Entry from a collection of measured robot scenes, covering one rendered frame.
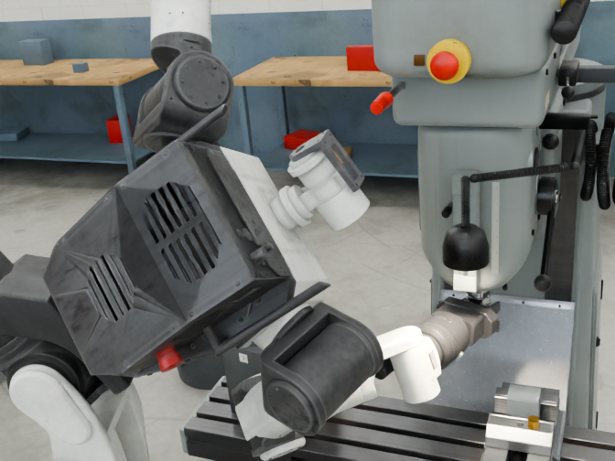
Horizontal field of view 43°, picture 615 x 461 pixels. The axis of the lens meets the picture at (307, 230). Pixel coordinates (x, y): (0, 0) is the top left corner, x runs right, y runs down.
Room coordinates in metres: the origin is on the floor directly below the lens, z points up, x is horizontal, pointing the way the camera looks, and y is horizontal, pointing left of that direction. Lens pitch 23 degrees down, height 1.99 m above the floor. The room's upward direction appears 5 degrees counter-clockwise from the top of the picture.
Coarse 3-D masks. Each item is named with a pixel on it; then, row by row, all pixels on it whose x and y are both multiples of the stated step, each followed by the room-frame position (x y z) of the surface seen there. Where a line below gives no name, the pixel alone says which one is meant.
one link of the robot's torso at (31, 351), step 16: (16, 352) 0.98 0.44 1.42; (32, 352) 0.98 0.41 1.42; (48, 352) 0.99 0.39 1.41; (64, 352) 1.00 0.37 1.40; (0, 368) 0.99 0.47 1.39; (16, 368) 0.99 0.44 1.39; (64, 368) 0.98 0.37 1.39; (80, 368) 1.00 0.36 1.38; (80, 384) 0.98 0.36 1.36; (96, 384) 1.01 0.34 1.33
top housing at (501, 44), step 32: (384, 0) 1.15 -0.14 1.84; (416, 0) 1.12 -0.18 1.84; (448, 0) 1.10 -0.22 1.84; (480, 0) 1.09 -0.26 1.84; (512, 0) 1.07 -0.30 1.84; (544, 0) 1.09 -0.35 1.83; (384, 32) 1.15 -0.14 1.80; (416, 32) 1.12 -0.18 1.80; (448, 32) 1.10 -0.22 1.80; (480, 32) 1.09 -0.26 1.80; (512, 32) 1.07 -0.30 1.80; (544, 32) 1.09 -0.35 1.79; (384, 64) 1.15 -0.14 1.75; (480, 64) 1.09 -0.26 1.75; (512, 64) 1.07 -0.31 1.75; (544, 64) 1.10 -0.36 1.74
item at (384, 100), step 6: (396, 84) 1.22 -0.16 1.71; (402, 84) 1.22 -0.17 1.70; (396, 90) 1.19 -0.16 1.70; (378, 96) 1.13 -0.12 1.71; (384, 96) 1.13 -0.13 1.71; (390, 96) 1.14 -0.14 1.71; (372, 102) 1.11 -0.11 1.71; (378, 102) 1.10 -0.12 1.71; (384, 102) 1.11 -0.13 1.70; (390, 102) 1.13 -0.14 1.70; (372, 108) 1.10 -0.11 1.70; (378, 108) 1.10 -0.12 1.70; (384, 108) 1.11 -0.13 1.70
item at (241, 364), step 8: (232, 352) 1.48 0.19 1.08; (240, 352) 1.47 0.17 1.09; (248, 352) 1.46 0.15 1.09; (256, 352) 1.45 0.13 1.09; (224, 360) 1.49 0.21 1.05; (232, 360) 1.48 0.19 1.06; (240, 360) 1.47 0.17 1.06; (248, 360) 1.46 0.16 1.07; (256, 360) 1.45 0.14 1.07; (232, 368) 1.48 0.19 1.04; (240, 368) 1.47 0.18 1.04; (248, 368) 1.46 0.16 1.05; (256, 368) 1.45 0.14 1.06; (232, 376) 1.48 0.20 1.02; (240, 376) 1.47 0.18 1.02; (248, 376) 1.46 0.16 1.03; (232, 384) 1.49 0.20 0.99; (232, 400) 1.49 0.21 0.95; (232, 408) 1.49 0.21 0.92
